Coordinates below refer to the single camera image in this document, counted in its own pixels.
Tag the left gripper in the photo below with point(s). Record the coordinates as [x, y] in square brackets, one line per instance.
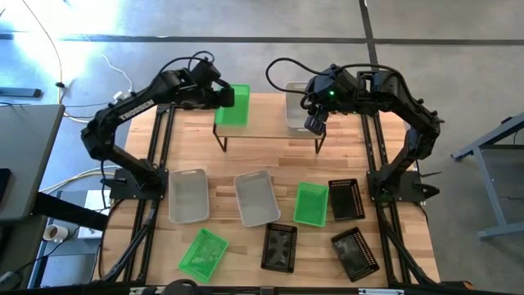
[200, 96]

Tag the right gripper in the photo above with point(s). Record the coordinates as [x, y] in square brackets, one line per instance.
[333, 96]

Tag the green slotted plastic basket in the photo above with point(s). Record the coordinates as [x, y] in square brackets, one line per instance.
[311, 205]
[237, 114]
[203, 256]

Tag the grey plastic basket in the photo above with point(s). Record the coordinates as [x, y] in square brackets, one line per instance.
[256, 198]
[188, 196]
[295, 110]

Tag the black perforated plastic basket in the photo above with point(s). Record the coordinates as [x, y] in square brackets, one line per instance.
[346, 201]
[354, 255]
[279, 248]

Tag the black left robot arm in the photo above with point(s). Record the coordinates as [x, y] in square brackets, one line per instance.
[135, 108]

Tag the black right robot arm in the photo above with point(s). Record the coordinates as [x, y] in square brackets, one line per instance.
[409, 110]

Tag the wooden shelf with black legs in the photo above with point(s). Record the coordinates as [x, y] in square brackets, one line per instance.
[266, 119]

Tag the white power supply box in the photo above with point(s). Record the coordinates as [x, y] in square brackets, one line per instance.
[98, 202]

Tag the black desk support beam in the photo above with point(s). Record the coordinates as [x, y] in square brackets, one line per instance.
[69, 211]

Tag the grey desk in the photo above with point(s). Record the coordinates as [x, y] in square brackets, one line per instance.
[28, 155]

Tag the black floor bar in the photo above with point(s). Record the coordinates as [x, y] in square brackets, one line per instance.
[20, 92]

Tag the white mug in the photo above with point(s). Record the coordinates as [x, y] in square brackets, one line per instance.
[55, 233]

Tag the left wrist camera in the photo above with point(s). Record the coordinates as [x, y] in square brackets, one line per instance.
[204, 71]

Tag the black aluminium table frame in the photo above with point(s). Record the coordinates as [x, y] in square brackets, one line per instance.
[319, 288]

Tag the grey metal table frame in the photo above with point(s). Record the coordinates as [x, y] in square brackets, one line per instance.
[489, 188]

